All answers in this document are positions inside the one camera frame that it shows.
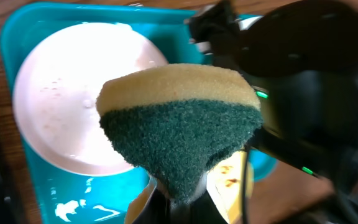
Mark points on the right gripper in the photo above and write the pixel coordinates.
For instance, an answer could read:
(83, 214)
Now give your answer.
(215, 31)

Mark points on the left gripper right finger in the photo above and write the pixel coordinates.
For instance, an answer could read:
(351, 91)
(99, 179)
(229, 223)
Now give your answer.
(204, 211)

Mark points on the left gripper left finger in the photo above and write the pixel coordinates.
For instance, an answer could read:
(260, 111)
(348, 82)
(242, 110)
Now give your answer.
(156, 210)

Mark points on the yellow-green plate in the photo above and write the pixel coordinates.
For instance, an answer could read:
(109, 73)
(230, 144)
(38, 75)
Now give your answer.
(223, 183)

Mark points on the green yellow sponge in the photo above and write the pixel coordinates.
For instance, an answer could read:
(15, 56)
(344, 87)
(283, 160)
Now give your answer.
(178, 121)

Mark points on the white plate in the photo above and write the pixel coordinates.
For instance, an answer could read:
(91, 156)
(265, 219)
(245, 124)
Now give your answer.
(57, 85)

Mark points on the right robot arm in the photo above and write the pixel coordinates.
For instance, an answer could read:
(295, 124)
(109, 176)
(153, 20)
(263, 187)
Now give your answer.
(302, 61)

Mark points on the teal plastic tray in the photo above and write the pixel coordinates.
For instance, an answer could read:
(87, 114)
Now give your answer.
(65, 197)

